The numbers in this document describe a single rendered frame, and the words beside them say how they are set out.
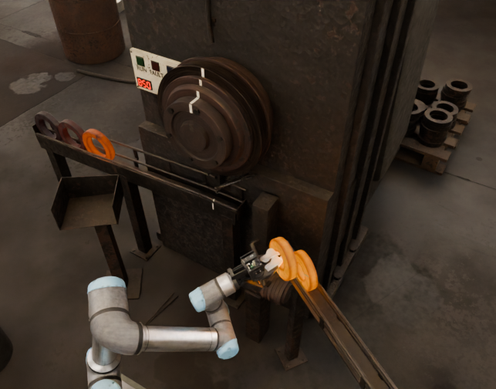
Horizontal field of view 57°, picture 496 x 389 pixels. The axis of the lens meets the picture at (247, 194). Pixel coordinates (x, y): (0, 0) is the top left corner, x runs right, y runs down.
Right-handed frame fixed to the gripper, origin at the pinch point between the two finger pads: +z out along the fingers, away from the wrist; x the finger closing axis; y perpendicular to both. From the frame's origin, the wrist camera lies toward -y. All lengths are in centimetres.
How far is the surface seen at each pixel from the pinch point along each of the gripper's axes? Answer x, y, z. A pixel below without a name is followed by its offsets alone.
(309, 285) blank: -7.9, -14.2, 4.0
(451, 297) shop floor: -9, -108, 78
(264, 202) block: 29.8, -6.4, 6.7
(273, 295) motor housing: 6.0, -33.8, -8.2
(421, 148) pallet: 86, -109, 136
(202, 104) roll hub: 42, 42, 0
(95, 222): 69, -9, -61
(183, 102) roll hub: 47, 43, -5
